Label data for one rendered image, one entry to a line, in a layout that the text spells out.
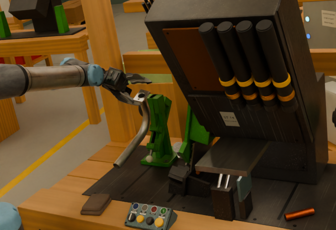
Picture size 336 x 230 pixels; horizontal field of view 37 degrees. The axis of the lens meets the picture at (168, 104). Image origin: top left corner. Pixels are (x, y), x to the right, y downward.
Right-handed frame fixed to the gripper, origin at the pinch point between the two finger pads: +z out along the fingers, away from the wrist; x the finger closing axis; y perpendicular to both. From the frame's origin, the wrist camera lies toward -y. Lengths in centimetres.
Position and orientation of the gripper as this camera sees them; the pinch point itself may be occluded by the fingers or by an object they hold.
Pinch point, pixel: (145, 93)
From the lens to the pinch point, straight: 179.5
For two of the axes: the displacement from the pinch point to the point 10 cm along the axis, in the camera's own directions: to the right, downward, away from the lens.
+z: 8.7, 2.8, -4.0
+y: -2.9, -3.7, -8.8
